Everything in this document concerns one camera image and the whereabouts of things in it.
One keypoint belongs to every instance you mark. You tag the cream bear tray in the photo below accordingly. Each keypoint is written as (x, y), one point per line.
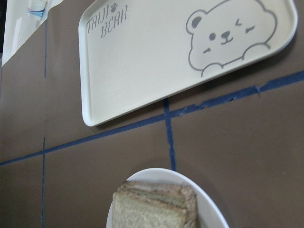
(136, 52)

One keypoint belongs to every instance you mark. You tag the paper cup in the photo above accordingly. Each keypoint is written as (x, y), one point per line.
(36, 8)

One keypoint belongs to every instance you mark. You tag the bread slice with brown crust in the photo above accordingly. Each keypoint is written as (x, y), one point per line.
(141, 204)

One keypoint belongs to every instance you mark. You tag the white round plate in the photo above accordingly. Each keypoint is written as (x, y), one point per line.
(209, 215)

